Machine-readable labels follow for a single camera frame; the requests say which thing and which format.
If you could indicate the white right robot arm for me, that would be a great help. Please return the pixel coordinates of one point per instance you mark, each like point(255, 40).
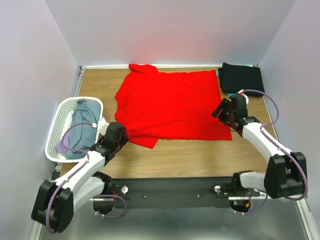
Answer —
point(286, 172)

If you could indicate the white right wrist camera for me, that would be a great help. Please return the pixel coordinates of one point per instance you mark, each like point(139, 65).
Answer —
point(242, 93)

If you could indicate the cyan folded t shirt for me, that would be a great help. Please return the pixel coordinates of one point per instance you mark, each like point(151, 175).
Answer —
point(232, 94)

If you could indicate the black folded t shirt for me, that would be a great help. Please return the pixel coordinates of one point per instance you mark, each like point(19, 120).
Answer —
point(256, 82)

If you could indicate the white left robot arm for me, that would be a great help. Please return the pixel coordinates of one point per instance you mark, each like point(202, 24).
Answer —
point(58, 200)

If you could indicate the white laundry basket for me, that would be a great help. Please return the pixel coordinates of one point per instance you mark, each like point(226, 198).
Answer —
point(61, 122)

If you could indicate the aluminium frame rail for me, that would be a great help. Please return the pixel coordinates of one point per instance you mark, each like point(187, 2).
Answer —
point(283, 219)

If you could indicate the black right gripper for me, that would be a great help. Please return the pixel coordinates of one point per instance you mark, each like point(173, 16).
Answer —
point(224, 105)

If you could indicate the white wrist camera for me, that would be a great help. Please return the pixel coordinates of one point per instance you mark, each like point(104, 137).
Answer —
point(101, 126)
point(242, 93)

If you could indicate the grey blue t shirt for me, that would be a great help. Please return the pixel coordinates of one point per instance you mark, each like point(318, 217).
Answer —
point(82, 136)

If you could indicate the red t shirt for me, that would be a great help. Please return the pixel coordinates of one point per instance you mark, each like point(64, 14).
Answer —
point(154, 105)

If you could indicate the lavender t shirt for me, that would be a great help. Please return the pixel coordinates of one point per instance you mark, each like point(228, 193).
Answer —
point(63, 146)

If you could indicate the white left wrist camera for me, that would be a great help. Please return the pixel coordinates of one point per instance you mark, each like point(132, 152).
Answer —
point(101, 126)

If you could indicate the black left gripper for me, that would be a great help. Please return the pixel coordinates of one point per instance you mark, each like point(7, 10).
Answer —
point(125, 138)

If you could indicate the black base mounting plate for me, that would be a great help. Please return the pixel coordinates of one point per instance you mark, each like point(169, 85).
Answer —
point(172, 193)

